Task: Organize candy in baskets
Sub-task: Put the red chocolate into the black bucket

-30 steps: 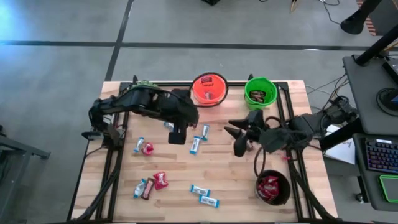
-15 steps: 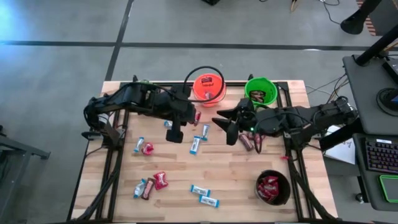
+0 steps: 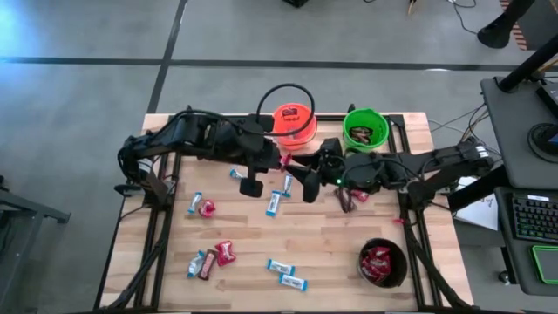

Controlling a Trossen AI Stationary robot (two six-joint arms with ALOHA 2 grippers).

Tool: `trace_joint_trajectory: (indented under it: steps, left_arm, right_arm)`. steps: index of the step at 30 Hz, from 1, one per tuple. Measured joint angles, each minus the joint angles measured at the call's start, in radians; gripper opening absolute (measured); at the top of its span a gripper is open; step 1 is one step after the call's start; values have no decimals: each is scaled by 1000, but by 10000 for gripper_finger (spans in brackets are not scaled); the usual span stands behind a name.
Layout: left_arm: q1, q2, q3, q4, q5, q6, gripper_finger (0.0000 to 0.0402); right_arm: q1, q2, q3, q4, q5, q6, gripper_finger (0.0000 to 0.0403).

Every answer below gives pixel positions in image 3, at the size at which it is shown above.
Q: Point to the red candy packet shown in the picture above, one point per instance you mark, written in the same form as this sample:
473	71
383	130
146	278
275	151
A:
361	195
207	208
225	253
287	161
369	274
380	264
378	253

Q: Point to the black plastic bucket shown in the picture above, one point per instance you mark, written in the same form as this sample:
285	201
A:
399	261

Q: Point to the grey metal stand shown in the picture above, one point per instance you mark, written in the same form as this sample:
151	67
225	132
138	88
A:
30	207

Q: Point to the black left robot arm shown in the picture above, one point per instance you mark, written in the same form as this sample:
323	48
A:
187	133

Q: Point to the orange plastic bucket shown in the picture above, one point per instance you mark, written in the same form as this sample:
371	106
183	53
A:
305	124

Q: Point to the dark grey keyboard desk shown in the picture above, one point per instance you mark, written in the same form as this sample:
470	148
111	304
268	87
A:
503	227

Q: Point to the small black knob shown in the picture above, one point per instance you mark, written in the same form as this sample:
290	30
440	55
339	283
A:
505	277

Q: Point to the white paper sheet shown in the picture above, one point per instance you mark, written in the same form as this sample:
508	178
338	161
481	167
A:
481	213

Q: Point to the brown chocolate bar packet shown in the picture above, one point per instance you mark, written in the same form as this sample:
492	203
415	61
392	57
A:
364	138
207	264
358	131
346	201

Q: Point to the black diagonal pole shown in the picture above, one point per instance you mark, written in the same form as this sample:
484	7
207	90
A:
479	189
527	65

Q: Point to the black backlit keyboard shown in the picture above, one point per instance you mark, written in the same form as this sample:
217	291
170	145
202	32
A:
536	218

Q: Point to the green plastic bucket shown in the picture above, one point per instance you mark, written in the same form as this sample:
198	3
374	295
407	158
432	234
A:
377	124

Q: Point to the black floor object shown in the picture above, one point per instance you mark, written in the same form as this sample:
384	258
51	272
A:
296	2

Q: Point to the black monitor stand base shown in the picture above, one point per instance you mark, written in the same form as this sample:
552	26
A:
545	138

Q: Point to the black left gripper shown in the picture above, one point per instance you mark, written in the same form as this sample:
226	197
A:
259	150

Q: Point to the person's shoe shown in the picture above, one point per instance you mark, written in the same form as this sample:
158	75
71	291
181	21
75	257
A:
494	36

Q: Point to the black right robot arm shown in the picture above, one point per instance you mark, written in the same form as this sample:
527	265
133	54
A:
392	168

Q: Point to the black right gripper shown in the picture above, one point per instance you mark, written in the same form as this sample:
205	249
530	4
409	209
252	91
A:
335	168

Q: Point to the person's leg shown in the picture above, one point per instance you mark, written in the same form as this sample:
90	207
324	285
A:
519	8

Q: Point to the wooden stick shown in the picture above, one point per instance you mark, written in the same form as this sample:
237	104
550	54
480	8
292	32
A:
412	6

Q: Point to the dark grey cabinet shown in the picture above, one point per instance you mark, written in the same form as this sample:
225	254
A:
542	22

